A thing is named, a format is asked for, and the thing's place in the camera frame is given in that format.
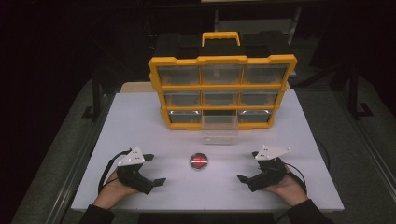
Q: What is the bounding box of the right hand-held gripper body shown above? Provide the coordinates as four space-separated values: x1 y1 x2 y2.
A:
247 145 292 192

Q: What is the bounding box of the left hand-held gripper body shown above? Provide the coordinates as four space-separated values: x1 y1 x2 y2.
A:
116 146 155 196

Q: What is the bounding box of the clear plastic drawer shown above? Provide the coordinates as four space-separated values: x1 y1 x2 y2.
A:
200 110 240 146

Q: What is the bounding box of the person's right hand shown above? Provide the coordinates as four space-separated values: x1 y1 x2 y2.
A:
261 164 309 208

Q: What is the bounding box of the person's left hand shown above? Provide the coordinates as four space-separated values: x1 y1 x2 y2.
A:
92 170 141 210

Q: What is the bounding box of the black metal stand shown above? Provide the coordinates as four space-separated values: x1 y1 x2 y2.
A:
346 62 375 121
81 73 105 120

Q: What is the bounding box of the grid of clear drawers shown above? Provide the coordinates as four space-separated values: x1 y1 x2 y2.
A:
157 63 290 124

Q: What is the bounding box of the yellow and black drawer cabinet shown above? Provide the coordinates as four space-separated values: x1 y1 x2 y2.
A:
148 31 298 131

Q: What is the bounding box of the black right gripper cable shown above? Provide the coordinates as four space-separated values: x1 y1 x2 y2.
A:
283 162 308 195

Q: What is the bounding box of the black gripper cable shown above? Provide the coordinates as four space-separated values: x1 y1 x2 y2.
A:
97 148 133 195
283 162 308 195

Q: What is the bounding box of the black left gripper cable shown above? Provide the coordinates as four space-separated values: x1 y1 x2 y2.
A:
97 148 133 195

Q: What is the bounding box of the aluminium frame rail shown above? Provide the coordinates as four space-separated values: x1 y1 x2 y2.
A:
334 90 396 194
46 92 117 224

